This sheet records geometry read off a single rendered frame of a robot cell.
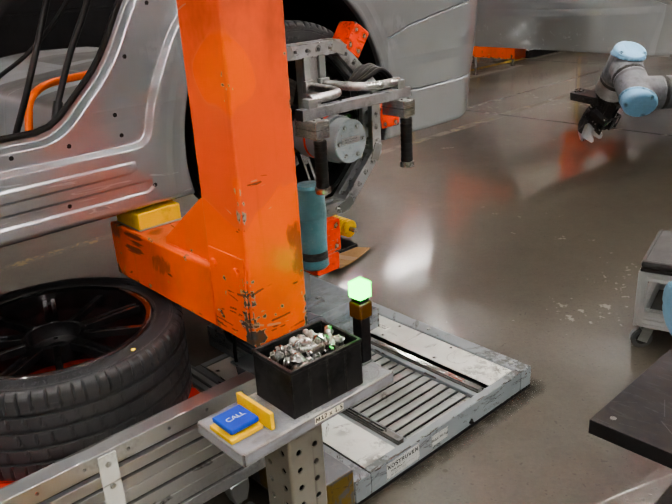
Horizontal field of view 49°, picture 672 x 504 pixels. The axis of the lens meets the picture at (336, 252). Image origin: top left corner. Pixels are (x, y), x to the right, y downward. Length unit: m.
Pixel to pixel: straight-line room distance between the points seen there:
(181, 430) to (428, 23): 1.64
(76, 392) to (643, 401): 1.34
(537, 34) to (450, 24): 1.75
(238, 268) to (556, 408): 1.21
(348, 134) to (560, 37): 2.50
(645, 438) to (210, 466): 1.02
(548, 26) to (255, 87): 3.08
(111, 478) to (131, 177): 0.77
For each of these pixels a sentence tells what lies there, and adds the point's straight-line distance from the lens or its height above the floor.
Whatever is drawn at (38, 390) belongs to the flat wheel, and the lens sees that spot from 1.76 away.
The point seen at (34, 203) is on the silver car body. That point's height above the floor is 0.83.
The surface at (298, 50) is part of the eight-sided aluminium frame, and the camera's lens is 2.18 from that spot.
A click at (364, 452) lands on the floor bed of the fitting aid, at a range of 2.10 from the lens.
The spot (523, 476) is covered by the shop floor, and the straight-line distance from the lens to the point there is 2.16.
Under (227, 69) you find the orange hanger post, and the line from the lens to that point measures 1.52.
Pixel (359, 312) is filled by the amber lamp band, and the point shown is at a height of 0.59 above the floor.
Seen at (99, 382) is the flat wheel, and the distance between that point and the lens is 1.76.
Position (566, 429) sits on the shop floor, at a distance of 2.36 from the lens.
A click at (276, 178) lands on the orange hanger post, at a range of 1.62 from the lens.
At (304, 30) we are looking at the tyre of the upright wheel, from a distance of 2.30.
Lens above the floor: 1.34
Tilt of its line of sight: 22 degrees down
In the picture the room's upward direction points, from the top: 3 degrees counter-clockwise
